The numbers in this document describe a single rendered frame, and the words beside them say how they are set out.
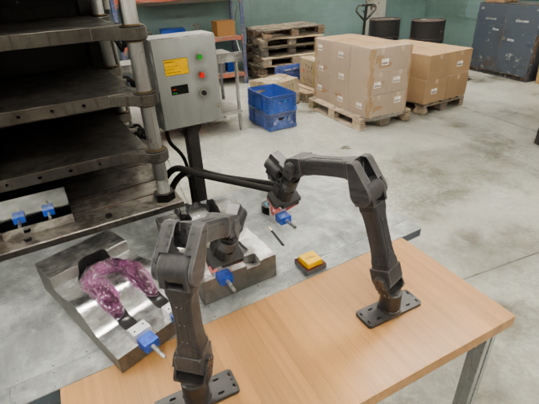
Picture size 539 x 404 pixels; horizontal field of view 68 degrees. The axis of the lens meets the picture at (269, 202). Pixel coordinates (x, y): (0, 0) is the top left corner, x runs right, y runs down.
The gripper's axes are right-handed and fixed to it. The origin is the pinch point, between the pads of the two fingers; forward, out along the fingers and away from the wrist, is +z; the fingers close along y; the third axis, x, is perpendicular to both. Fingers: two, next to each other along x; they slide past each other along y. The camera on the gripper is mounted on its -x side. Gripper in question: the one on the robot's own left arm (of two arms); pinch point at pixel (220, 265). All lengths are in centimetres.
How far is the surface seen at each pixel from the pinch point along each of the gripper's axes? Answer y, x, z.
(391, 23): -550, -406, 245
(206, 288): 6.2, 4.1, 2.6
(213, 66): -39, -95, 6
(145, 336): 27.3, 11.7, -2.3
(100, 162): 19, -74, 29
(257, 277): -11.1, 6.0, 6.1
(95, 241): 31.2, -31.3, 17.8
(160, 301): 19.6, 1.6, 5.8
